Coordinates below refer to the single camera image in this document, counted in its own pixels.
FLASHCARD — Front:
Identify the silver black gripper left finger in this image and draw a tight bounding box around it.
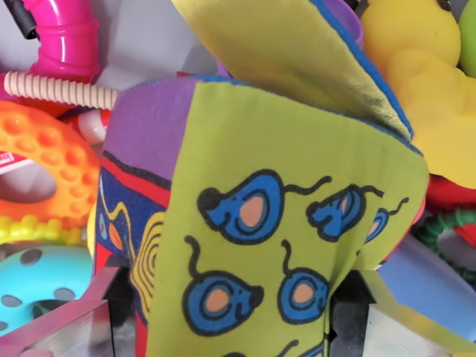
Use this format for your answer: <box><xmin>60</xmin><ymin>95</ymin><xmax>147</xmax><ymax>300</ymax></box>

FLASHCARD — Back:
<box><xmin>0</xmin><ymin>266</ymin><xmax>148</xmax><ymax>357</ymax></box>

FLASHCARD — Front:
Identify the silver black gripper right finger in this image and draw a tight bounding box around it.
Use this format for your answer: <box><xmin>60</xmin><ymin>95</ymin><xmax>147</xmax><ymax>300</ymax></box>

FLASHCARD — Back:
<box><xmin>329</xmin><ymin>269</ymin><xmax>476</xmax><ymax>357</ymax></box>

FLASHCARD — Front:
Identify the fabric cube with blue mice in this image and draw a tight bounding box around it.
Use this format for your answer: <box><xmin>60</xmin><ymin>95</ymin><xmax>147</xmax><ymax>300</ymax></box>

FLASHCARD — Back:
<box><xmin>91</xmin><ymin>0</ymin><xmax>428</xmax><ymax>357</ymax></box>

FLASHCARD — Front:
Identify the blue fabric block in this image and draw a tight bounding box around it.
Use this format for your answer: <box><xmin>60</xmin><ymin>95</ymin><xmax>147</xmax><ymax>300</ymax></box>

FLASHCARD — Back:
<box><xmin>377</xmin><ymin>232</ymin><xmax>476</xmax><ymax>338</ymax></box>

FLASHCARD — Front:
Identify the yellow foam ball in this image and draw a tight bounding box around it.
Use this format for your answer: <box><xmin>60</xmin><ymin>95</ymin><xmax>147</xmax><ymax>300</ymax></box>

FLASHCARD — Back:
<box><xmin>86</xmin><ymin>206</ymin><xmax>100</xmax><ymax>258</ymax></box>

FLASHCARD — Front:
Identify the red fabric block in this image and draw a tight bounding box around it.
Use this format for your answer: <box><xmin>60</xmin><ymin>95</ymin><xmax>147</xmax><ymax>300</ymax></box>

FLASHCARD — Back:
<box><xmin>422</xmin><ymin>173</ymin><xmax>476</xmax><ymax>242</ymax></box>

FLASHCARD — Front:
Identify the yellow rubber figure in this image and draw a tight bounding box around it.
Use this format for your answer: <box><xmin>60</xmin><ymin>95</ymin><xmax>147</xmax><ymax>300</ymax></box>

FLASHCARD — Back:
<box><xmin>361</xmin><ymin>0</ymin><xmax>476</xmax><ymax>187</ymax></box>

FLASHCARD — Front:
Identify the wooden stick with red knob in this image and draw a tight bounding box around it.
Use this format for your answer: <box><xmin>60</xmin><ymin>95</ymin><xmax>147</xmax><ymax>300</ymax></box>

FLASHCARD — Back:
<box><xmin>3</xmin><ymin>71</ymin><xmax>120</xmax><ymax>112</ymax></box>

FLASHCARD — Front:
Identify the black marker cap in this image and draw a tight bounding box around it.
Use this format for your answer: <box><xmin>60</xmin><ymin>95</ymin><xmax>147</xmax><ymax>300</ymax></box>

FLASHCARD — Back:
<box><xmin>7</xmin><ymin>0</ymin><xmax>39</xmax><ymax>40</ymax></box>

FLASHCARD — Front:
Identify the teal ring with grey dots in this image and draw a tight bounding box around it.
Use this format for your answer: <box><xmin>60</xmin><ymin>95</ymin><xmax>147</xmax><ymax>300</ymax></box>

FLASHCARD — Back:
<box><xmin>0</xmin><ymin>243</ymin><xmax>94</xmax><ymax>335</ymax></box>

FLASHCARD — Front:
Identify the yellow bumpy ring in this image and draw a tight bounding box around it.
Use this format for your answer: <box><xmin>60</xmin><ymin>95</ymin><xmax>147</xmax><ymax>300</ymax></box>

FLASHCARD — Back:
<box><xmin>0</xmin><ymin>214</ymin><xmax>89</xmax><ymax>247</ymax></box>

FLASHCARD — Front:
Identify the green ribbed ring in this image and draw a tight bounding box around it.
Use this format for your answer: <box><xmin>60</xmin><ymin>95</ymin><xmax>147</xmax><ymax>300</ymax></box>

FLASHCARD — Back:
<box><xmin>418</xmin><ymin>207</ymin><xmax>476</xmax><ymax>274</ymax></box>

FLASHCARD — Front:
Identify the orange bumpy ring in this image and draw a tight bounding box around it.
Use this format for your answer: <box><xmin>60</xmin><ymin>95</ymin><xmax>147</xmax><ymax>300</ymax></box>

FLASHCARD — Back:
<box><xmin>0</xmin><ymin>100</ymin><xmax>101</xmax><ymax>231</ymax></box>

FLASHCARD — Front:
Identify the glossy pink plastic ring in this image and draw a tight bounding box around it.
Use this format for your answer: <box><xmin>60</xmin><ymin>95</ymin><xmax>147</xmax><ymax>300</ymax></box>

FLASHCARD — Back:
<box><xmin>22</xmin><ymin>0</ymin><xmax>101</xmax><ymax>85</ymax></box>

